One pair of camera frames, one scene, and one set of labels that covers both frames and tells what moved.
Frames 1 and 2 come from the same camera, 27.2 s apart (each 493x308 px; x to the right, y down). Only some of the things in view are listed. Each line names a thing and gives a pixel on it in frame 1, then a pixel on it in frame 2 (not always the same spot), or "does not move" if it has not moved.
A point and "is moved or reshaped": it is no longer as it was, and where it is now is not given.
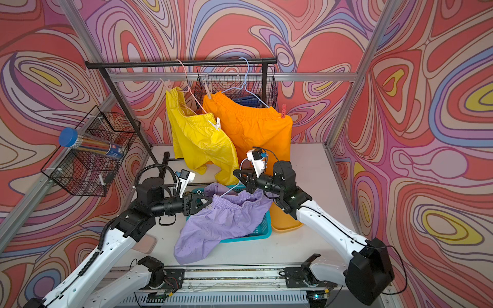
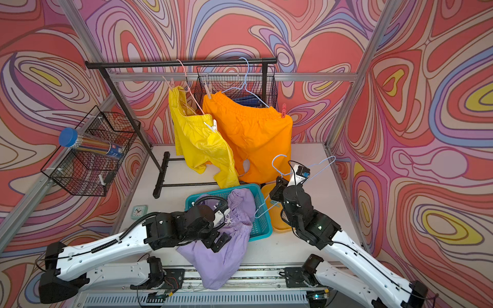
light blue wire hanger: x=232 y=188 to x=282 y=176
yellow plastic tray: x=282 y=222 does not move
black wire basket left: x=89 y=172 does not move
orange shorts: x=255 y=128 does not move
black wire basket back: x=244 y=81 does not move
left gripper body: x=173 y=206 to x=211 y=237
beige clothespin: x=208 y=88 does not move
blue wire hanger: x=245 y=85 does not move
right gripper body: x=265 y=181 to x=278 y=194
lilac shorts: x=231 y=215 is moved or reshaped
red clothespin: x=283 y=113 does not move
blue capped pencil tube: x=69 y=137 does not move
